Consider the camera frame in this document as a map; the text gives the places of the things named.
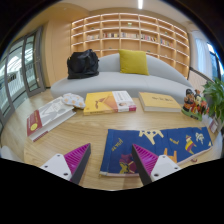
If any black bag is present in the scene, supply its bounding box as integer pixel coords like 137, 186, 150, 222
66, 48, 100, 80

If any grey framed glass door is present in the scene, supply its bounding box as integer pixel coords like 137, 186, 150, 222
0, 26, 46, 134

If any green potted plant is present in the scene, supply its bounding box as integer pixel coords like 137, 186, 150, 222
202, 78, 224, 124

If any white sheer curtain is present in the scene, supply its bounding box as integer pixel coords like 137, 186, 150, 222
194, 38, 213, 79

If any red and white book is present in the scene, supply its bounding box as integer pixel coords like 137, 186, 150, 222
26, 96, 77, 143

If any yellow cushion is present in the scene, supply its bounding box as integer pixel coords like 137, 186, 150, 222
118, 49, 150, 76

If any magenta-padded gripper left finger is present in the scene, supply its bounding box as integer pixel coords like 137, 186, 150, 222
39, 143, 92, 185

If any light grey sofa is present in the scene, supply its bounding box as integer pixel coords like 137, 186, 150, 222
49, 53, 194, 101

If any colourful cartoon figurine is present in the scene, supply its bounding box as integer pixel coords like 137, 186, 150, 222
181, 88, 210, 121

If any white spotted pouch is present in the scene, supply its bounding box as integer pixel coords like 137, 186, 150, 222
61, 92, 86, 110

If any blue patterned towel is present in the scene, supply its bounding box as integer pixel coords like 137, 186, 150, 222
99, 126, 214, 178

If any wooden wall shelf unit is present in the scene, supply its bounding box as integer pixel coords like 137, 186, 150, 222
70, 12, 191, 79

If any plain yellow book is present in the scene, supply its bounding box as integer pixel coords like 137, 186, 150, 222
138, 91, 183, 113

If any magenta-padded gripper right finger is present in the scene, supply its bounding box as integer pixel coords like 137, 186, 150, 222
131, 143, 183, 186

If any yellow and white book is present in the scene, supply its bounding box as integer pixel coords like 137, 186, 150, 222
83, 90, 137, 116

